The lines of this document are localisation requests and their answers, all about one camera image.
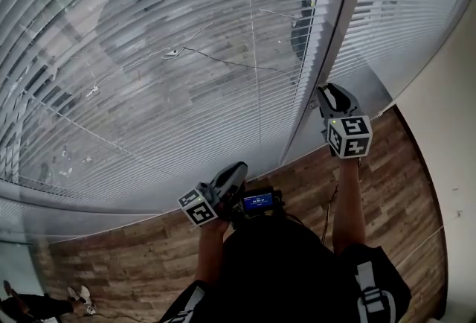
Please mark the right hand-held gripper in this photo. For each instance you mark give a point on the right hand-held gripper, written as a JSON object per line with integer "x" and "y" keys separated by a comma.
{"x": 351, "y": 137}

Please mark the person's black shirt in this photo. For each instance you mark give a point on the person's black shirt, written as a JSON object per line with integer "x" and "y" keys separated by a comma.
{"x": 282, "y": 269}

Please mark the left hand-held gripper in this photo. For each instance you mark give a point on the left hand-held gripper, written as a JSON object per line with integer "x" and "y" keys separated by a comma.
{"x": 199, "y": 210}

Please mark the white power strip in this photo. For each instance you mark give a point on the white power strip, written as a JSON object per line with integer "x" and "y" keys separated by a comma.
{"x": 172, "y": 53}

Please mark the white window blinds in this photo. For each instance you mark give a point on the white window blinds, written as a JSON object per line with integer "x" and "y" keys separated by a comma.
{"x": 148, "y": 128}

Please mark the person's left forearm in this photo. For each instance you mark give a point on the person's left forearm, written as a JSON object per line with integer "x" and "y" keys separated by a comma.
{"x": 210, "y": 252}

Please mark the person's right forearm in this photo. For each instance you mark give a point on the person's right forearm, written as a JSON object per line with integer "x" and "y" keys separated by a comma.
{"x": 347, "y": 202}

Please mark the black chest monitor blue screen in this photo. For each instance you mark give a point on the black chest monitor blue screen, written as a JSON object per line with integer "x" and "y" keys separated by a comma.
{"x": 258, "y": 200}

